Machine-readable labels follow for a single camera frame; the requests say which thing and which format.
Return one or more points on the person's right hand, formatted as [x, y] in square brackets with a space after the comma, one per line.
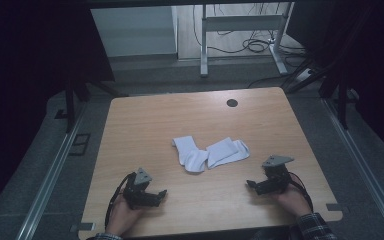
[293, 200]

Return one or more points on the person's left hand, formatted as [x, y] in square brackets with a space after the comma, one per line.
[123, 215]

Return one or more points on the black round table grommet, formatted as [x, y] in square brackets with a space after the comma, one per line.
[232, 103]

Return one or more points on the white power strip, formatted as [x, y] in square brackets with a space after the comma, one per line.
[304, 75]

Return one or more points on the black metal stand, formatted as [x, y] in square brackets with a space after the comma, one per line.
[341, 100]
[69, 106]

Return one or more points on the white metal desk frame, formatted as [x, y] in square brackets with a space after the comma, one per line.
[240, 23]

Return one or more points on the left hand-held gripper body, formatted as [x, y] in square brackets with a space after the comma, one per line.
[139, 190]

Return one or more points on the white sock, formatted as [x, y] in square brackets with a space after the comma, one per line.
[225, 151]
[190, 155]

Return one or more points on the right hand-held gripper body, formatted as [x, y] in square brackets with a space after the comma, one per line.
[275, 176]

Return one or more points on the black floor hatch frame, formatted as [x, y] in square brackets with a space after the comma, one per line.
[80, 144]

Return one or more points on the white cabinet panel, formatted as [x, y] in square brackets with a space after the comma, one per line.
[133, 31]

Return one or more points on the silver metal floor rail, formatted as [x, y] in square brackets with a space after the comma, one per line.
[50, 180]
[363, 166]

